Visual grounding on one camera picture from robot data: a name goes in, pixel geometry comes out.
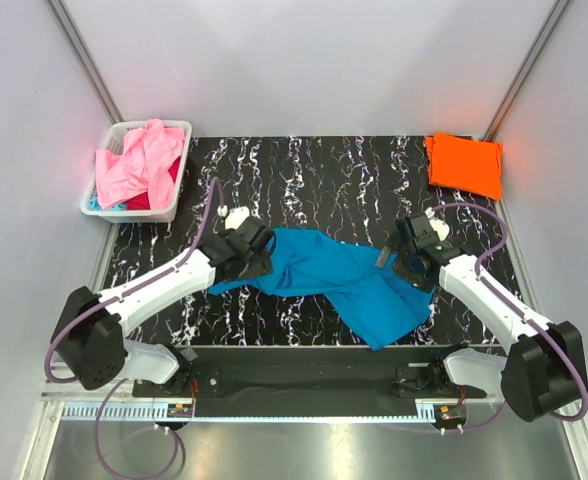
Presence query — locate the blue t-shirt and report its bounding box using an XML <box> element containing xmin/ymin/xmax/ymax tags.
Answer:
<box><xmin>208</xmin><ymin>228</ymin><xmax>432</xmax><ymax>350</ymax></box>

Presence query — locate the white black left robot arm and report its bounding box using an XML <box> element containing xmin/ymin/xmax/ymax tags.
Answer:
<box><xmin>48</xmin><ymin>216</ymin><xmax>276</xmax><ymax>396</ymax></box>

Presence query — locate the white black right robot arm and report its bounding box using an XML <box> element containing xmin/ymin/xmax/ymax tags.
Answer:
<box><xmin>376</xmin><ymin>209</ymin><xmax>588</xmax><ymax>422</ymax></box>

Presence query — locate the folded orange t-shirt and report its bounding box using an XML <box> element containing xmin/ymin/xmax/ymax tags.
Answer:
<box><xmin>425</xmin><ymin>133</ymin><xmax>503</xmax><ymax>201</ymax></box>

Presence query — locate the red t-shirt in basket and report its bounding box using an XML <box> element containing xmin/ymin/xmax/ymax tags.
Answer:
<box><xmin>125</xmin><ymin>158</ymin><xmax>181</xmax><ymax>211</ymax></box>

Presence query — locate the pink t-shirt in basket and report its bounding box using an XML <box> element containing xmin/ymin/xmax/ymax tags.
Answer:
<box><xmin>95</xmin><ymin>119</ymin><xmax>186</xmax><ymax>210</ymax></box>

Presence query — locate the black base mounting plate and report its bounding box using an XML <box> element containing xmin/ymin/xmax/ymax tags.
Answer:
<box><xmin>132</xmin><ymin>346</ymin><xmax>458</xmax><ymax>410</ymax></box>

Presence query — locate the light blue cloth in basket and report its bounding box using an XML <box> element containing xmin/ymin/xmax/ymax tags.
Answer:
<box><xmin>87</xmin><ymin>196</ymin><xmax>127</xmax><ymax>211</ymax></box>

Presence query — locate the white plastic laundry basket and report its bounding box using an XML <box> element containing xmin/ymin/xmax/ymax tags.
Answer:
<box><xmin>80</xmin><ymin>120</ymin><xmax>192</xmax><ymax>223</ymax></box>

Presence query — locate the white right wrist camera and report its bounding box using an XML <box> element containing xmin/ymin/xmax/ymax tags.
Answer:
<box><xmin>425</xmin><ymin>208</ymin><xmax>451</xmax><ymax>241</ymax></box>

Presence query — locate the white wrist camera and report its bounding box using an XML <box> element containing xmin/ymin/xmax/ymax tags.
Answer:
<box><xmin>425</xmin><ymin>208</ymin><xmax>451</xmax><ymax>241</ymax></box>
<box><xmin>217</xmin><ymin>206</ymin><xmax>250</xmax><ymax>230</ymax></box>

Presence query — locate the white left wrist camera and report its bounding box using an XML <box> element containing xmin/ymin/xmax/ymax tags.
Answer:
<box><xmin>217</xmin><ymin>206</ymin><xmax>250</xmax><ymax>230</ymax></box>

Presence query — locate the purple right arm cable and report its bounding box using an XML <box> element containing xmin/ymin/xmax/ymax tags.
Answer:
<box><xmin>426</xmin><ymin>202</ymin><xmax>588</xmax><ymax>434</ymax></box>

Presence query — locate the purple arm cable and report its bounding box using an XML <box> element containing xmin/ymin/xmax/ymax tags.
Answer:
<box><xmin>426</xmin><ymin>202</ymin><xmax>588</xmax><ymax>434</ymax></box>
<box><xmin>47</xmin><ymin>176</ymin><xmax>226</xmax><ymax>480</ymax></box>

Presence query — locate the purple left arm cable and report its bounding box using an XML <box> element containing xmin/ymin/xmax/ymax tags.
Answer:
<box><xmin>47</xmin><ymin>176</ymin><xmax>226</xmax><ymax>480</ymax></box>

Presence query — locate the slotted white cable duct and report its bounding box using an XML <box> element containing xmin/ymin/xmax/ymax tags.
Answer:
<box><xmin>61</xmin><ymin>399</ymin><xmax>468</xmax><ymax>421</ymax></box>

